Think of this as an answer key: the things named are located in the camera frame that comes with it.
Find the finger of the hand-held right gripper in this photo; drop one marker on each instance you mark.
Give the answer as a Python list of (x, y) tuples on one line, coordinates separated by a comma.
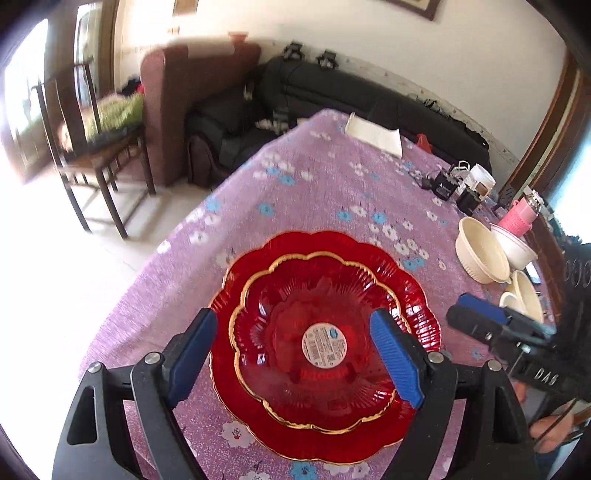
[(528, 325), (475, 318)]

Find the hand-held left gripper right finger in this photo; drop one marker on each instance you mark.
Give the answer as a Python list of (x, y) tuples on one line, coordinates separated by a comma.
[(397, 360)]

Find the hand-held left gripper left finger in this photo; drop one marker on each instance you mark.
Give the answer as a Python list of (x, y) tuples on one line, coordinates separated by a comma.
[(191, 357)]

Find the small cream bowl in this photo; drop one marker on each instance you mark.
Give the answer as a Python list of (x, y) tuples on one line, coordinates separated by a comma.
[(508, 300), (528, 295)]

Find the large cream bowl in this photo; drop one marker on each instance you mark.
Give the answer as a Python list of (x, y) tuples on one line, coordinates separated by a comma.
[(478, 258)]

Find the white bowl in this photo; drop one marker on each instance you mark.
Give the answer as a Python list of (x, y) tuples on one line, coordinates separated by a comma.
[(517, 251)]

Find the small red gold-rimmed plate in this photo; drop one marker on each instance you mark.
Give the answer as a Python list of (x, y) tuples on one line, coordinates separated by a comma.
[(286, 323)]

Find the large red glass plate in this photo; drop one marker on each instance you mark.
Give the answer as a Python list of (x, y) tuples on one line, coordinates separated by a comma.
[(323, 245)]

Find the person's right hand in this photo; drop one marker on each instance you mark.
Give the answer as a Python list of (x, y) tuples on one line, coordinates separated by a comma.
[(554, 427)]

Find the pink sleeved water bottle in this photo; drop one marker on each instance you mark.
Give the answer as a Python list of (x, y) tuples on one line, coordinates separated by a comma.
[(519, 217)]

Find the black charger box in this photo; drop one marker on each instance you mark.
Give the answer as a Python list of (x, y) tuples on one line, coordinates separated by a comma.
[(443, 185)]

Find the white plastic jar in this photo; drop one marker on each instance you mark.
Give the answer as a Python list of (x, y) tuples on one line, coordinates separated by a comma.
[(482, 180)]

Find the small red object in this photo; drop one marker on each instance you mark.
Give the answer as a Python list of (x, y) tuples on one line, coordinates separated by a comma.
[(425, 141)]

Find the purple floral tablecloth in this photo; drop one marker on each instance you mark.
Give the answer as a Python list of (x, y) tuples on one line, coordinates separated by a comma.
[(314, 194)]

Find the white folded napkin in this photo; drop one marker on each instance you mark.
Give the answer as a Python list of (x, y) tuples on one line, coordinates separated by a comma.
[(374, 133)]

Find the dark wooden chair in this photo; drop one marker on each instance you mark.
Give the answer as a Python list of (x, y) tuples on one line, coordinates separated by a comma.
[(97, 157)]

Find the green cushion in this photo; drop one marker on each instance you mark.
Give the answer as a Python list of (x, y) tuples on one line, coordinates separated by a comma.
[(120, 113)]

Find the brown armchair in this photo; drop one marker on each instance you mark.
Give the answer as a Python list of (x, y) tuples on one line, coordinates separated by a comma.
[(184, 101)]

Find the black sofa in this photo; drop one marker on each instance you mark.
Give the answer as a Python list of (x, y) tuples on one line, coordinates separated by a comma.
[(323, 87)]

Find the wooden framed glass door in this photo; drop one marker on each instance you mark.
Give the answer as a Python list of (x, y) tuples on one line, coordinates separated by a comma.
[(23, 92)]

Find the framed wall painting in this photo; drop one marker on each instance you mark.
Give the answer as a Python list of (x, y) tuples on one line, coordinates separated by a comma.
[(415, 7)]

